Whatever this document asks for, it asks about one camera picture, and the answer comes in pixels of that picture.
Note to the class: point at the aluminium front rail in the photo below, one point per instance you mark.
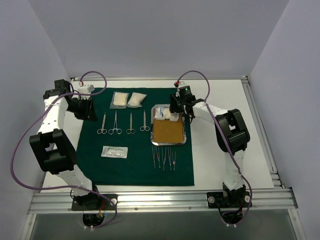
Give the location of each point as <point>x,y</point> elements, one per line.
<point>163,201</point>

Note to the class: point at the white gauze pad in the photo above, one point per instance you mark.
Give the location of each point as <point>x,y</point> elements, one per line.
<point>136,100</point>
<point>119,100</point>

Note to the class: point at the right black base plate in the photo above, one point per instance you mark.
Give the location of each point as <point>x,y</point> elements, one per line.
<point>227,200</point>

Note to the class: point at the curved pointed silver tweezers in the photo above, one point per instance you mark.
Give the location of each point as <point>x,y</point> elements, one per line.
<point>158,155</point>

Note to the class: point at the aluminium right side rail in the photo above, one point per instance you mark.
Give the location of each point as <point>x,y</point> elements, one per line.
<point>277,183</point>

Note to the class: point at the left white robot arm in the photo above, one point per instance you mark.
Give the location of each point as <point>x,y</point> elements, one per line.
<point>51,146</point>

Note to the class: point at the silver instrument tray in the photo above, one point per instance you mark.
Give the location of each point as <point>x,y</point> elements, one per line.
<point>181,115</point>

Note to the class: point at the foil packet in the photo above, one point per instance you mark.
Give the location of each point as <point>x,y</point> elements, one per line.
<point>163,113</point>

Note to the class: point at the silver scalpel handle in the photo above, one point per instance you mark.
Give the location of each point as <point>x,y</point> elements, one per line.
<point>144,127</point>

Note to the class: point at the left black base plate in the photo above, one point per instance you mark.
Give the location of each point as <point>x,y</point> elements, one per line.
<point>92,202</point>

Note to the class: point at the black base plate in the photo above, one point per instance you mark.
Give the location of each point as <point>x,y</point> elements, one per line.
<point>227,200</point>
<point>92,202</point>

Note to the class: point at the tan silicone suture pad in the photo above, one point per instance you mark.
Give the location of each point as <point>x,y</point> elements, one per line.
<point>168,132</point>

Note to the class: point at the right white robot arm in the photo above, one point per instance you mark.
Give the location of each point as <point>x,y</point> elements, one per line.
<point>232,134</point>

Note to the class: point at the serrated silver tissue forceps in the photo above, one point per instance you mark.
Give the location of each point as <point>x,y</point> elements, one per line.
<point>174,156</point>

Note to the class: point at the aluminium rail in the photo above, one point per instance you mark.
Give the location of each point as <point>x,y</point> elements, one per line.
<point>277,183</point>
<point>163,201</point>

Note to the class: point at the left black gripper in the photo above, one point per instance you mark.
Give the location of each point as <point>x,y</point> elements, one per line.
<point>87,108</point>

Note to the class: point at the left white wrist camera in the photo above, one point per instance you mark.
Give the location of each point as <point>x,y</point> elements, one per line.
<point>86,89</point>

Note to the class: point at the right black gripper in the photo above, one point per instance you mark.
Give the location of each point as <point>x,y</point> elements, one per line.
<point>175,104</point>

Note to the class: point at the green surgical cloth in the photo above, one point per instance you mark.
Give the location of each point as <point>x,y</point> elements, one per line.
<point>138,168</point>

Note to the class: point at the white green suture packet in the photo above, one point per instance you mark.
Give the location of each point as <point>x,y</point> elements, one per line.
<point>114,152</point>

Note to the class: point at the small pointed silver scissors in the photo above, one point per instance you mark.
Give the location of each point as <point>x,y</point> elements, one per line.
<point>102,129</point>

